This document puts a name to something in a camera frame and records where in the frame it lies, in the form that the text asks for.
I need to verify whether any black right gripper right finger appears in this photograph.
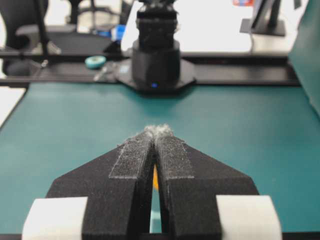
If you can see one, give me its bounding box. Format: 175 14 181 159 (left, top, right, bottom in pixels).
152 129 283 240

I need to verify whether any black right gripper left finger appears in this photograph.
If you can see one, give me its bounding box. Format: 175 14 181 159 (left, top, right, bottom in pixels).
21 136 154 240

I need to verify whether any orange block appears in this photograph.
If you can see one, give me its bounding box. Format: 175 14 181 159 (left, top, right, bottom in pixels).
152 165 159 191

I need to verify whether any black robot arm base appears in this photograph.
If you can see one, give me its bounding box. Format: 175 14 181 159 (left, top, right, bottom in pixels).
114 0 196 94

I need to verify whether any teal tape roll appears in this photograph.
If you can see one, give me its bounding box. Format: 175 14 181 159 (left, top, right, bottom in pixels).
84 55 107 70

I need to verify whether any blue white box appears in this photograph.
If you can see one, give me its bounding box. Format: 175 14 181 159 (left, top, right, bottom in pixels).
94 24 126 42

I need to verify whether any teal side panel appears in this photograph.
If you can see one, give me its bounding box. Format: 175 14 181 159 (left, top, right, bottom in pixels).
289 0 320 111

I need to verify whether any black monitor stand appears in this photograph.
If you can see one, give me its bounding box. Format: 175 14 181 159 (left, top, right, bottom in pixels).
239 0 286 37

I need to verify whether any black office chair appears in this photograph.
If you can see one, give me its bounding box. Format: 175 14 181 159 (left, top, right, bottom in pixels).
0 0 76 76

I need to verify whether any black aluminium rail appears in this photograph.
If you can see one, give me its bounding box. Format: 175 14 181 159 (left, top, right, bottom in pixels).
0 60 300 93

